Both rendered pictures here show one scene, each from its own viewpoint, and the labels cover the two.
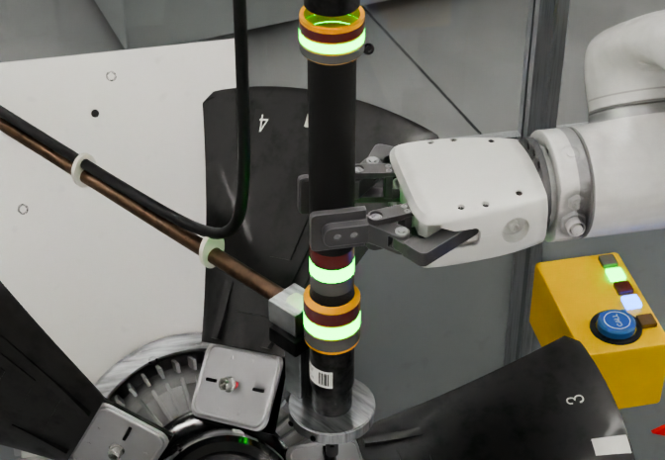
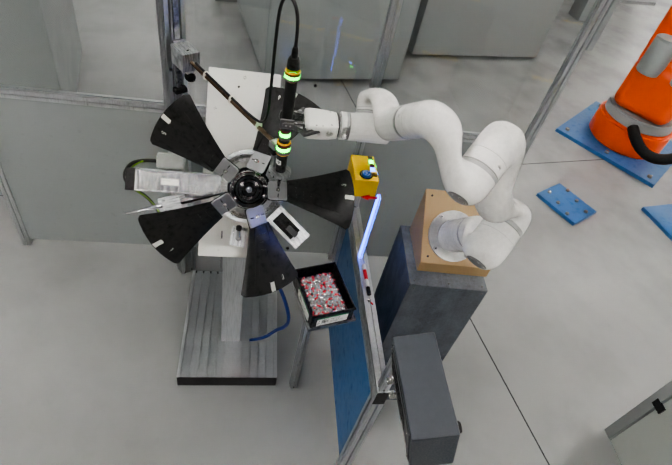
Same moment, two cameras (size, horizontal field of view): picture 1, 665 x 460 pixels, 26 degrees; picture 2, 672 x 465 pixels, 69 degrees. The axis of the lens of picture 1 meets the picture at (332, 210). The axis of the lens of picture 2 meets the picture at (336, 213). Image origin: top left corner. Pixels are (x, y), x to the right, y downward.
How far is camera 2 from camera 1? 0.46 m
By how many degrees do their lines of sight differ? 7
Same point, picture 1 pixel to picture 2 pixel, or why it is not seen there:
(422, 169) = (310, 114)
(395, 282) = (318, 156)
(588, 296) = (361, 165)
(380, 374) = not seen: hidden behind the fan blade
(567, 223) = (342, 135)
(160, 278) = (247, 134)
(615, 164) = (356, 123)
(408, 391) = not seen: hidden behind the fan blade
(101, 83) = (241, 79)
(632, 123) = (364, 114)
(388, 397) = not seen: hidden behind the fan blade
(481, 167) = (325, 117)
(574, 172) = (346, 123)
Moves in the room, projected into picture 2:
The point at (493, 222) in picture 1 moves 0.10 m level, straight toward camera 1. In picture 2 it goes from (323, 130) to (314, 149)
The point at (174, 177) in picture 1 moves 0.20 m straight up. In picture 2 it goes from (256, 108) to (260, 58)
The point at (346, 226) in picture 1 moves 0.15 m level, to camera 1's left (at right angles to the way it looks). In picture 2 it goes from (288, 123) to (237, 112)
